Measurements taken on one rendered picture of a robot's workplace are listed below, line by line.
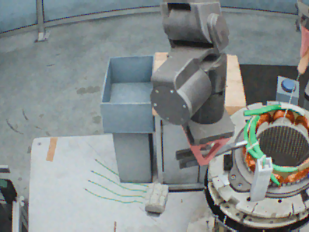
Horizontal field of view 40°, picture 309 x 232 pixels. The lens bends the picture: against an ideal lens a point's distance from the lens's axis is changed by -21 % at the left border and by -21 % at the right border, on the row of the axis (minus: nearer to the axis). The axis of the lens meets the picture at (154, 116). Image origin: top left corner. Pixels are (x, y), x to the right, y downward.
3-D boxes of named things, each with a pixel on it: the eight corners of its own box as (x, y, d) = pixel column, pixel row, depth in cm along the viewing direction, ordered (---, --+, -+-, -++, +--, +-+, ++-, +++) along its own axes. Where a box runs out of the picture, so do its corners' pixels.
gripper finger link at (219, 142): (187, 178, 79) (191, 135, 73) (174, 148, 84) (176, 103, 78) (226, 168, 81) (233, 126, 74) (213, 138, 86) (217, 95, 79)
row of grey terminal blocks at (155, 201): (161, 217, 119) (161, 209, 116) (142, 215, 120) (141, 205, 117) (170, 190, 126) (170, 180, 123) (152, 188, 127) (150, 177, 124)
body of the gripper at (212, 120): (194, 149, 73) (198, 108, 68) (173, 102, 80) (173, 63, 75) (234, 138, 74) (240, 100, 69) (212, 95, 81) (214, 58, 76)
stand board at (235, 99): (152, 115, 108) (152, 107, 106) (155, 60, 122) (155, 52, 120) (245, 114, 107) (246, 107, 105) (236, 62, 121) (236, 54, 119)
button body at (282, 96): (285, 163, 129) (298, 97, 112) (265, 161, 131) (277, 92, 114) (287, 146, 134) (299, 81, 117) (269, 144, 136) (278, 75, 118)
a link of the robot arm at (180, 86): (222, 11, 64) (173, 8, 69) (181, 43, 57) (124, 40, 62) (244, 82, 70) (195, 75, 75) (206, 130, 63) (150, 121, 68)
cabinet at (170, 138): (158, 193, 126) (154, 115, 108) (160, 140, 139) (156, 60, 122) (233, 188, 125) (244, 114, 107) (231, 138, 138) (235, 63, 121)
